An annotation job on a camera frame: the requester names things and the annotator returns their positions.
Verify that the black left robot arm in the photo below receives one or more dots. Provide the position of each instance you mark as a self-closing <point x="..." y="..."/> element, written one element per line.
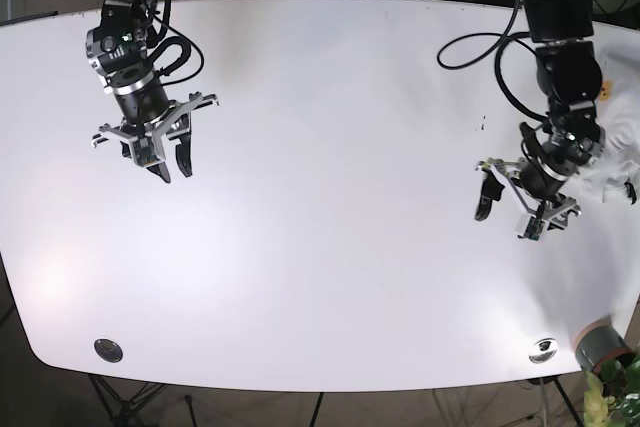
<point x="568" y="73"/>

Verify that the white printed T-shirt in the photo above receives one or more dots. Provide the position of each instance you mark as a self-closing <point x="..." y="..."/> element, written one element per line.
<point x="614" y="176"/>

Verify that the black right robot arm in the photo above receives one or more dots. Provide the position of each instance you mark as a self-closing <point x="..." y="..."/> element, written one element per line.
<point x="148" y="19"/>

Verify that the grey plant pot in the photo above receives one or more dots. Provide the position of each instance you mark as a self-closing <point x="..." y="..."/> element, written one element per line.
<point x="597" y="343"/>

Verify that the silver table grommet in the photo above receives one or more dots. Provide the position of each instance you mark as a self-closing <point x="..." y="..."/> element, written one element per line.
<point x="108" y="350"/>
<point x="543" y="350"/>

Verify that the green potted plant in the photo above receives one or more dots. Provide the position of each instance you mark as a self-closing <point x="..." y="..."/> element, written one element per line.
<point x="612" y="396"/>

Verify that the right silver table grommet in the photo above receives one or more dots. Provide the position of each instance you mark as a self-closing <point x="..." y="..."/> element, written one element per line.
<point x="543" y="350"/>

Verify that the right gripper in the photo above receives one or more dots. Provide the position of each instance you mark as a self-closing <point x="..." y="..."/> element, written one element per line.
<point x="133" y="77"/>

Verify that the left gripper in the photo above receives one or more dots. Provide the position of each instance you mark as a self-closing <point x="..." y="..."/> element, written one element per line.
<point x="553" y="154"/>

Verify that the left silver table grommet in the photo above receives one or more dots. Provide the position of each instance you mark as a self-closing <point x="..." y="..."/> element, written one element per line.
<point x="108" y="350"/>

